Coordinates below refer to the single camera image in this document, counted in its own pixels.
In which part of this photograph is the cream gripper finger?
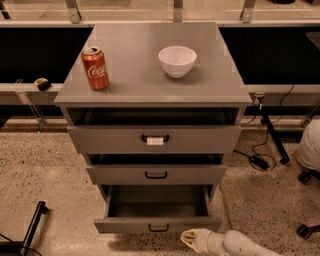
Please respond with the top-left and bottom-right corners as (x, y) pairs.
(180, 229), (198, 245)

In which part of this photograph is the grey bottom drawer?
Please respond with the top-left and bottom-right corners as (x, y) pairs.
(94, 185), (220, 233)

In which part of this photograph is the grey drawer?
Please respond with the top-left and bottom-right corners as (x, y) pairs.
(68, 125), (241, 154)
(94, 185), (220, 233)
(87, 164), (226, 185)

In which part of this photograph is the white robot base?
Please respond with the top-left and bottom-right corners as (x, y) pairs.
(294, 119), (320, 172)

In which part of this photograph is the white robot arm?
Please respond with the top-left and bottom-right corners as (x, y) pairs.
(180, 229), (281, 256)

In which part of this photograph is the grey middle drawer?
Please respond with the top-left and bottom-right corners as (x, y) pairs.
(87, 164), (226, 185)

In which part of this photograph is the grey top drawer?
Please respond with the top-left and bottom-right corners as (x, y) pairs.
(68, 125), (241, 154)

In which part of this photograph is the grey drawer cabinet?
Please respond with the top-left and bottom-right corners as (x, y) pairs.
(53, 21), (253, 201)

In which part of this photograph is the black caster wheel lower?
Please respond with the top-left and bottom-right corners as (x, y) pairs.
(296, 224), (320, 240)

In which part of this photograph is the black caster wheel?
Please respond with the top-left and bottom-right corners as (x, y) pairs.
(298, 169), (320, 184)
(296, 224), (320, 240)

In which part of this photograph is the black stand leg right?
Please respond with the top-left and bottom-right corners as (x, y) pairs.
(256, 96), (290, 165)

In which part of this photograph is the black stand leg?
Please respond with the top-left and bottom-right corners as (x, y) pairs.
(19, 201), (48, 256)
(256, 96), (290, 165)

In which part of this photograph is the black caster wheel upper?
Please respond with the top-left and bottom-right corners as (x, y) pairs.
(298, 169), (320, 184)

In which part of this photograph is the black stand leg left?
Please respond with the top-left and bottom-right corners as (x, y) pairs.
(19, 201), (48, 256)

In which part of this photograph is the white ceramic bowl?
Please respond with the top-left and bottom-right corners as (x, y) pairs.
(158, 46), (197, 78)

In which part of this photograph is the red Coca-Cola can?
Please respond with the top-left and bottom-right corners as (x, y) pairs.
(81, 47), (109, 90)

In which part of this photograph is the small black yellow device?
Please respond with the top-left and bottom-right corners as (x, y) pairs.
(34, 78), (51, 91)

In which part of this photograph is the black power adapter with cable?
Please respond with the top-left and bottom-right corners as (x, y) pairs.
(235, 129), (276, 170)

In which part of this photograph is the metal railing frame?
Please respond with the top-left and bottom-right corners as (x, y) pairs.
(0, 0), (320, 131)

